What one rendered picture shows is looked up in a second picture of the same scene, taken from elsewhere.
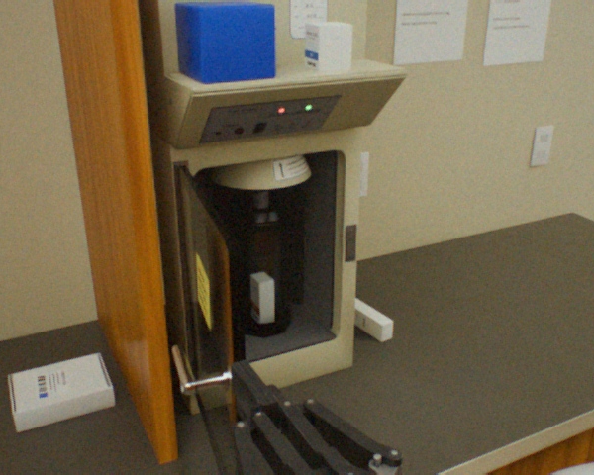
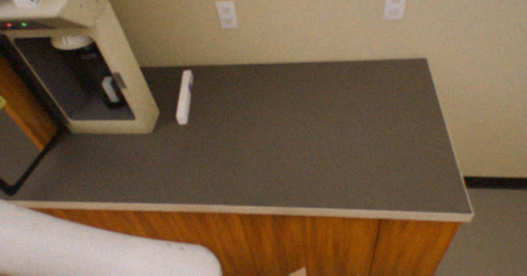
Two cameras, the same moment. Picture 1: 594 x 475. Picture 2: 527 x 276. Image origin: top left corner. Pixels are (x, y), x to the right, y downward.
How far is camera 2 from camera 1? 1.23 m
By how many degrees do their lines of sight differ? 40
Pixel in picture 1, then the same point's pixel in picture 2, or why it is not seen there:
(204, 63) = not seen: outside the picture
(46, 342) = not seen: hidden behind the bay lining
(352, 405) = (127, 154)
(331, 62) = (21, 3)
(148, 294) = not seen: outside the picture
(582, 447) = (234, 216)
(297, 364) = (117, 126)
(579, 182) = (442, 35)
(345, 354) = (143, 128)
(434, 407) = (154, 170)
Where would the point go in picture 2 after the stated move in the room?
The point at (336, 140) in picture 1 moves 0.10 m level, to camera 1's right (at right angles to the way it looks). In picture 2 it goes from (82, 30) to (106, 38)
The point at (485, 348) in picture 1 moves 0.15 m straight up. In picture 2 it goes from (218, 147) to (208, 118)
